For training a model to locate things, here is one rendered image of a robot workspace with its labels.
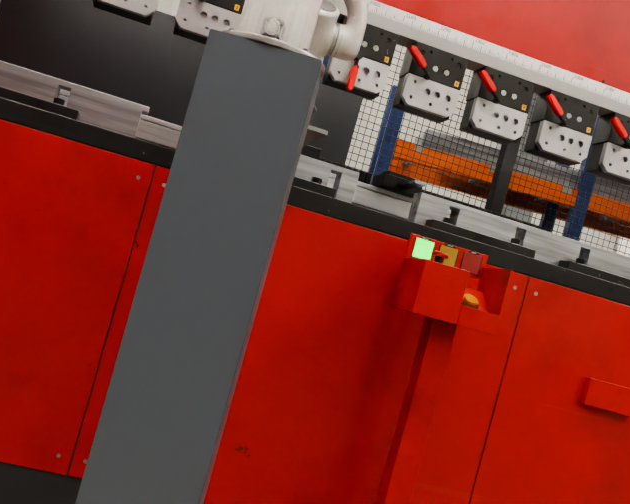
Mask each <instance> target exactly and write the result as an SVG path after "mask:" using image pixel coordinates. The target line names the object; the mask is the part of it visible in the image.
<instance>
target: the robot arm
mask: <svg viewBox="0 0 630 504"><path fill-rule="evenodd" d="M343 1H344V3H345V5H346V8H347V22H346V25H344V24H340V23H337V20H338V17H339V14H340V12H339V9H338V8H337V7H336V6H335V5H334V4H333V3H331V2H330V1H328V0H247V2H246V5H245V9H244V12H243V16H242V19H241V23H240V26H239V30H238V31H237V30H236V29H235V28H232V27H231V28H229V30H224V31H221V32H225V33H228V34H232V35H236V36H239V37H243V38H246V39H250V40H254V41H257V42H261V43H264V44H268V45H271V46H275V47H279V48H282V49H286V50H289V51H293V52H296V53H300V54H304V55H307V56H311V57H314V58H318V59H321V61H322V59H323V57H324V56H330V57H333V58H337V59H340V60H344V61H352V60H354V59H355V58H356V57H357V55H358V53H359V51H360V48H361V45H362V41H363V37H364V33H365V29H366V24H367V15H368V11H367V4H366V0H343Z"/></svg>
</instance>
